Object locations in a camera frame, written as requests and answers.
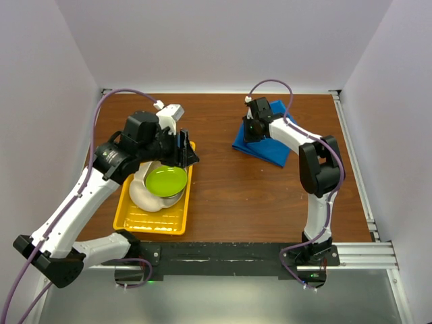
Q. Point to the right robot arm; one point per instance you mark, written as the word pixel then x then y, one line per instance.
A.
pixel 321 172

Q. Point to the grey metal bowl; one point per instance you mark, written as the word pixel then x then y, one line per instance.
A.
pixel 175 195

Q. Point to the beige flower-shaped plate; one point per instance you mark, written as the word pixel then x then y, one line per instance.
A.
pixel 155 186

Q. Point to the blue cloth napkin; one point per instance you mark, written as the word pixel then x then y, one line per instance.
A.
pixel 269 150

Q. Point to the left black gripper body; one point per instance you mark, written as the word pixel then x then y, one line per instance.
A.
pixel 165 148

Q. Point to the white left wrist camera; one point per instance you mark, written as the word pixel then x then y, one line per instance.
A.
pixel 168 115

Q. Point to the yellow plastic tray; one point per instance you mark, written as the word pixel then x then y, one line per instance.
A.
pixel 170 221

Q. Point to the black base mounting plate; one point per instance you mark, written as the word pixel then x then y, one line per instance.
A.
pixel 307 264

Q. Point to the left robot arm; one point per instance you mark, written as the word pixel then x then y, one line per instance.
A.
pixel 53 248

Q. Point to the green plastic plate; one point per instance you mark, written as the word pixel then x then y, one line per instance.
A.
pixel 166 180

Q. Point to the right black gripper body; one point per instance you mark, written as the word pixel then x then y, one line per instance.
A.
pixel 250 131

